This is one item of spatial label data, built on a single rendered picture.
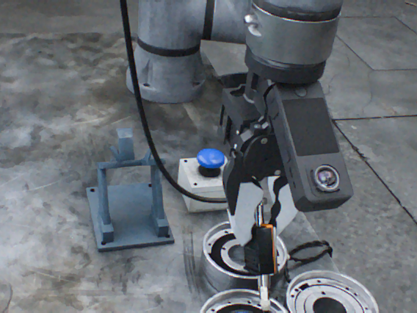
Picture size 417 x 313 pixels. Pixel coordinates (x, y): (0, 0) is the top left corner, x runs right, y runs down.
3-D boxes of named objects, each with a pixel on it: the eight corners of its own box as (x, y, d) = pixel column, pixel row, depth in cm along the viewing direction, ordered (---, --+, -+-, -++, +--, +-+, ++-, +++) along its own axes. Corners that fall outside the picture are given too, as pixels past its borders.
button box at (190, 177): (236, 209, 88) (241, 181, 86) (189, 213, 86) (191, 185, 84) (220, 175, 95) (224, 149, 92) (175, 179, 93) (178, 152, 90)
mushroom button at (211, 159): (225, 189, 88) (229, 160, 85) (197, 192, 87) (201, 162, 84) (216, 173, 91) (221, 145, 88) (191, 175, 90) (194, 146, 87)
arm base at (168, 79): (120, 67, 122) (121, 20, 116) (194, 65, 126) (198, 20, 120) (133, 105, 110) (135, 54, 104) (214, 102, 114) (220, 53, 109)
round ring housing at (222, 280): (209, 306, 73) (213, 281, 70) (191, 246, 81) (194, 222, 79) (292, 298, 75) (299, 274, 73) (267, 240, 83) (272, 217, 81)
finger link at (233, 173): (255, 205, 62) (277, 133, 58) (261, 216, 61) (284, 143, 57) (212, 206, 61) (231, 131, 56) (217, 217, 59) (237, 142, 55)
